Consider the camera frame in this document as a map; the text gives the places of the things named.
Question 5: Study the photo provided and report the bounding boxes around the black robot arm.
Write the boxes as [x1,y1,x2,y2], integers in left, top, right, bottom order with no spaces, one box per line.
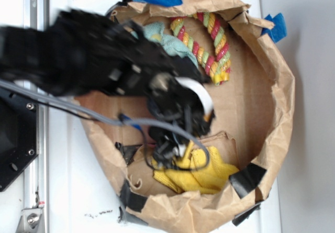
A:
[1,10,215,170]

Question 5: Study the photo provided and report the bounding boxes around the grey cable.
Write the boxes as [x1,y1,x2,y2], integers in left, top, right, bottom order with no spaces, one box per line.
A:
[0,80,210,171]

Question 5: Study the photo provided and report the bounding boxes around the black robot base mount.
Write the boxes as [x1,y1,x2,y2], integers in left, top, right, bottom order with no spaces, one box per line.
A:
[1,88,38,192]

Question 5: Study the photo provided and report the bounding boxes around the aluminium frame rail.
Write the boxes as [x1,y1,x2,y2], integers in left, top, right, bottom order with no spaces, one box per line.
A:
[16,0,49,232]

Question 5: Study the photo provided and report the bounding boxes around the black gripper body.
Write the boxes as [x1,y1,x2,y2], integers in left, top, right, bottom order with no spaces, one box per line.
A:
[122,38,215,170]

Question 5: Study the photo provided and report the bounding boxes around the brown paper bag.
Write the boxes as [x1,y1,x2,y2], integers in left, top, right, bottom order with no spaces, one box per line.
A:
[82,0,295,232]

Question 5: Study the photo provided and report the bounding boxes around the teal green cloth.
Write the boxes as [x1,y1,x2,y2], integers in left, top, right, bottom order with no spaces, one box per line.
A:
[143,21,198,70]

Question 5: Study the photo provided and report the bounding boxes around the white ribbon cable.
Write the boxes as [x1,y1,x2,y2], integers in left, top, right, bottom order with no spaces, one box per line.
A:
[174,76,214,113]

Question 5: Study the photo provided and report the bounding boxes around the yellow cloth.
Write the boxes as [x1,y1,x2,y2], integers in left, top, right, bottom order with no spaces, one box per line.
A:
[153,142,239,194]

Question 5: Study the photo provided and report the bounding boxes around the multicolour twisted rope toy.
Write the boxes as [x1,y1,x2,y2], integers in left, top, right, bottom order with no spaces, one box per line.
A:
[170,12,231,85]

